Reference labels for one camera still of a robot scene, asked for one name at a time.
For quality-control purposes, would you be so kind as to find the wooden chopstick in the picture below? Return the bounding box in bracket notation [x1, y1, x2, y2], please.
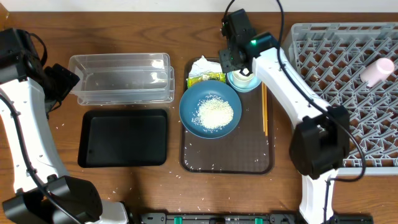
[261, 83, 267, 136]
[262, 84, 268, 136]

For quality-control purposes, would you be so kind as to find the pink cup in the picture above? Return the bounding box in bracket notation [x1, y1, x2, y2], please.
[360, 58, 395, 88]

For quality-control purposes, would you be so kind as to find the white cup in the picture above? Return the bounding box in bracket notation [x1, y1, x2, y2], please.
[232, 68, 254, 88]

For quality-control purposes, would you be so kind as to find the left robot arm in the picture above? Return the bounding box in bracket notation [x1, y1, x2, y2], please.
[1, 28, 129, 223]

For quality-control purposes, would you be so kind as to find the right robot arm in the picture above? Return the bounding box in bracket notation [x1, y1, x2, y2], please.
[219, 9, 349, 223]

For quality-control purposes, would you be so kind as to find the grey dishwasher rack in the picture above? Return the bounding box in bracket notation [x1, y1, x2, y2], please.
[282, 22, 397, 175]

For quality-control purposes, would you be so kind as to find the crumpled white green wrapper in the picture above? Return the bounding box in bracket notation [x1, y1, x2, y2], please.
[186, 55, 226, 88]

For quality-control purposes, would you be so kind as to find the clear plastic bin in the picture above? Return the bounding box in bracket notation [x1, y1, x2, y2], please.
[68, 53, 175, 106]

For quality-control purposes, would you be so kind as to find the dark blue plate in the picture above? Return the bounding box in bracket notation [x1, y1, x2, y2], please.
[179, 81, 243, 139]

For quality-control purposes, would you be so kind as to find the pile of white rice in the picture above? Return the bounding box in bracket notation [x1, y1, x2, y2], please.
[192, 95, 234, 132]

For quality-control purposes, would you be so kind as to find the black tray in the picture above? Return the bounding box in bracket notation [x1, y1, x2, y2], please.
[78, 109, 168, 168]

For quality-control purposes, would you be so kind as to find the brown serving tray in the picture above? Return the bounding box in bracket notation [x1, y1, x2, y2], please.
[179, 57, 275, 175]

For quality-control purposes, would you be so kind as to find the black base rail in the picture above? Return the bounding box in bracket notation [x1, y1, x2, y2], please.
[139, 212, 374, 224]

